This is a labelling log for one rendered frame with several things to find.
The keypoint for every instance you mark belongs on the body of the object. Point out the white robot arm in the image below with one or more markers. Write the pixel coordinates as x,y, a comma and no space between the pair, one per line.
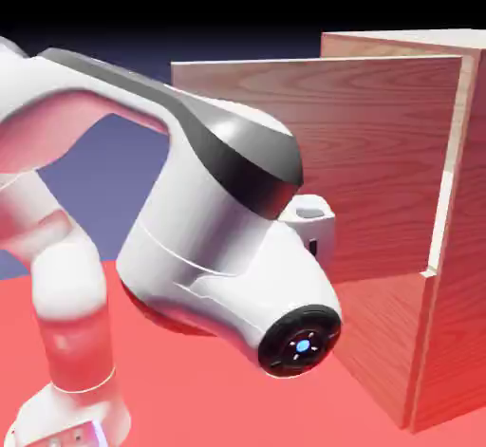
197,227

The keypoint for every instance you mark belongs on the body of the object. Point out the large wooden cabinet door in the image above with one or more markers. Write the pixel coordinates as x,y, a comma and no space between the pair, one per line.
372,151

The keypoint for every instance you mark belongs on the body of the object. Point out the small wooden cabinet door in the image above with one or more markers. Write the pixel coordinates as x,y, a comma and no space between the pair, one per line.
387,340

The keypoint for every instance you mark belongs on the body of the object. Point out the light wooden cabinet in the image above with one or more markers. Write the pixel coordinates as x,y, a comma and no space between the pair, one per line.
461,264

